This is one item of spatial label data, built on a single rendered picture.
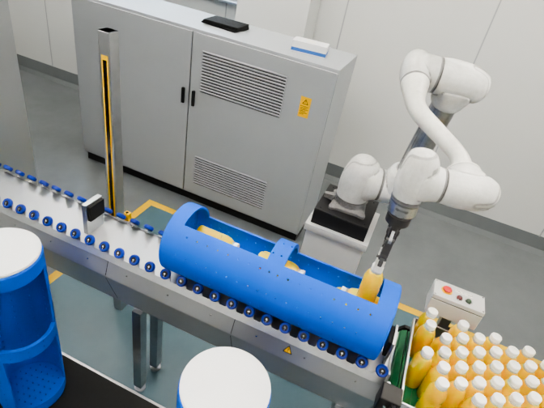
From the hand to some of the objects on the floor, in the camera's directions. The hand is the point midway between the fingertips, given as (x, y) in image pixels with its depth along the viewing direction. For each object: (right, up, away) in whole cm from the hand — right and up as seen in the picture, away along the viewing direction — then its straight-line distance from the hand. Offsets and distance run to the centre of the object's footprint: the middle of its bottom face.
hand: (380, 261), depth 144 cm
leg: (-102, -74, +102) cm, 162 cm away
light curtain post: (-133, -46, +132) cm, 193 cm away
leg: (-108, -80, +91) cm, 162 cm away
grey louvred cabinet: (-105, +35, +258) cm, 281 cm away
